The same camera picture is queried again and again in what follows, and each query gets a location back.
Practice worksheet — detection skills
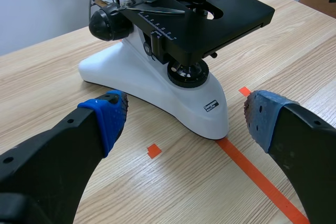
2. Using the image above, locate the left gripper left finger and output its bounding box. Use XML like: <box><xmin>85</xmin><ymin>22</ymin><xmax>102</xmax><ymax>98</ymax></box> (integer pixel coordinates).
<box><xmin>0</xmin><ymin>89</ymin><xmax>130</xmax><ymax>224</ymax></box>

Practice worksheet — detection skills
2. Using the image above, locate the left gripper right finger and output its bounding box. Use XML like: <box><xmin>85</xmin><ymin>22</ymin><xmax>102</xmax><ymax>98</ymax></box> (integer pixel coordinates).
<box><xmin>243</xmin><ymin>90</ymin><xmax>336</xmax><ymax>224</ymax></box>

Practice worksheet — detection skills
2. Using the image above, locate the white and black microscope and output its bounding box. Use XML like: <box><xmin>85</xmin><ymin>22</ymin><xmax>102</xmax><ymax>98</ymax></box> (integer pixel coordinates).
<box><xmin>78</xmin><ymin>0</ymin><xmax>276</xmax><ymax>141</ymax></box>

